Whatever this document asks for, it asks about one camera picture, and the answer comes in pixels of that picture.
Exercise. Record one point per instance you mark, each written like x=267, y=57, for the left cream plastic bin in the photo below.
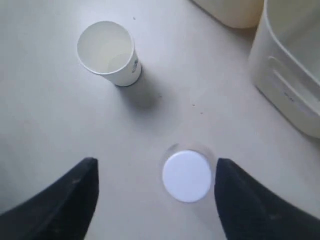
x=237, y=14

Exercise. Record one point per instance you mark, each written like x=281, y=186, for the white paper cup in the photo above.
x=107, y=49

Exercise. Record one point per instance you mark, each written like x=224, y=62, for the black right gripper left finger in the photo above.
x=62, y=211

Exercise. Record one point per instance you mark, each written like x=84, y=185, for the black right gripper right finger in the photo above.
x=249, y=211

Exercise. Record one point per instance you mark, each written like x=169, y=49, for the clear plastic bottle white cap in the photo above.
x=188, y=171

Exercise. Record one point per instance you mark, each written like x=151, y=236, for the cream plastic bin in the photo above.
x=237, y=14
x=284, y=62

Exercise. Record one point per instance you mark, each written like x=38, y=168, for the middle cream plastic bin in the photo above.
x=284, y=62

